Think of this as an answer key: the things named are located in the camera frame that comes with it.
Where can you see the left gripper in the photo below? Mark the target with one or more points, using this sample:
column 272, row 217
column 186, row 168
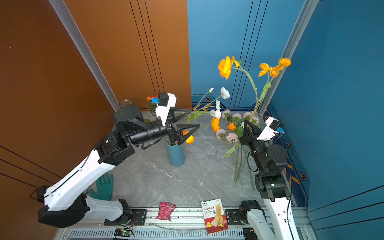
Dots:
column 174, row 134

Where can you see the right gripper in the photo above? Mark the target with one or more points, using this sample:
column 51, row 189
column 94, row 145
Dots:
column 247, row 139

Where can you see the orange gerbera flower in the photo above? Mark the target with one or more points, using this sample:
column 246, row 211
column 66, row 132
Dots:
column 152, row 106

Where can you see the pink rose spray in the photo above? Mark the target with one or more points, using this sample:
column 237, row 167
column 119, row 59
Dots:
column 238, row 118

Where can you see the teal ceramic vase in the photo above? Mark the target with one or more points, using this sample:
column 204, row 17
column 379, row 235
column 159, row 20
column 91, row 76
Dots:
column 175, row 154

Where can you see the yellow orange poppy spray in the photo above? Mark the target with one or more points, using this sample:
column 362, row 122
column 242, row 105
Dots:
column 215, row 126

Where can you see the white ranunculus spray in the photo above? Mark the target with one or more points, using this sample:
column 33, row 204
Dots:
column 212, row 107

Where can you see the pink carnation spray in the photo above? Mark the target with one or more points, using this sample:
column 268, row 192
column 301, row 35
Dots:
column 236, row 153

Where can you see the clear ribbed glass vase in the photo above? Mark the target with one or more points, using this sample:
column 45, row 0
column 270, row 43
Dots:
column 126, row 102

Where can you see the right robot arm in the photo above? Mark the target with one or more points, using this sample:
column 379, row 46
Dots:
column 277, row 222

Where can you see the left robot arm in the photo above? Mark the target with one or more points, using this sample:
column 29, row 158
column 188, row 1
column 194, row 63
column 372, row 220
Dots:
column 66, row 202

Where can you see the pink snack packet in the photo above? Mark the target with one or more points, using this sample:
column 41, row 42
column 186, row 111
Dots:
column 165, row 211

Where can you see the red bandage box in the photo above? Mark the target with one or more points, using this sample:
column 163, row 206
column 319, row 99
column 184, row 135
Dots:
column 214, row 216

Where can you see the green rubber glove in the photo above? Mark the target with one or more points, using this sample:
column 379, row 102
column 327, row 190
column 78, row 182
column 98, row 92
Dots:
column 104, row 185

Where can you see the left green circuit board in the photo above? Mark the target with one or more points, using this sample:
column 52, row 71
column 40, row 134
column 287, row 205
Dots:
column 123, row 234

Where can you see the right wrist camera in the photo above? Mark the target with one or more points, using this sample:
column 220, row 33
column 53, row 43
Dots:
column 273, row 127

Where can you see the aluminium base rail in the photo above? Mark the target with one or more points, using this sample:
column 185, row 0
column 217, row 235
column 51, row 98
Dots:
column 185, row 224

